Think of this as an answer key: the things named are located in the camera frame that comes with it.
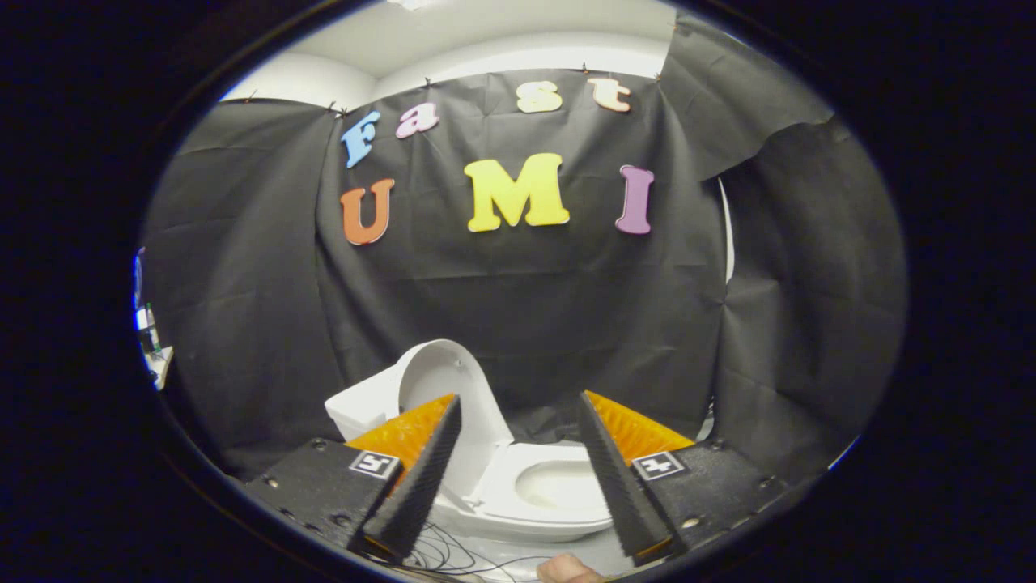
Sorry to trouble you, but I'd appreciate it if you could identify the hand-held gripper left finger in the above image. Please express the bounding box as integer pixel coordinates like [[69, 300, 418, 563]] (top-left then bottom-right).
[[243, 394, 462, 561]]

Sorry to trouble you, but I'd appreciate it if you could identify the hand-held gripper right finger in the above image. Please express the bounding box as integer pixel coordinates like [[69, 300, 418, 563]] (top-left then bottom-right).
[[577, 390, 790, 566]]

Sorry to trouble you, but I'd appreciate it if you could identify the white toilet seat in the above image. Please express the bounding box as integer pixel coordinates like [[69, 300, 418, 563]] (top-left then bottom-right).
[[472, 442, 614, 525]]

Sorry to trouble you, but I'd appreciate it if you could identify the white toilet bowl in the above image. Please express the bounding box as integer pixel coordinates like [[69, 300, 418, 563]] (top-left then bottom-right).
[[431, 486, 614, 544]]

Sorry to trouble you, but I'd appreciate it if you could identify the black backdrop cloth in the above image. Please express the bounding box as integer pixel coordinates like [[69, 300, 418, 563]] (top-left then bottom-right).
[[142, 12, 907, 487]]

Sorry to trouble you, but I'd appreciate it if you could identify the tangle of thin cables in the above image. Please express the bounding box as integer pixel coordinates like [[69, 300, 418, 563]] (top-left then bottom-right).
[[402, 522, 555, 582]]

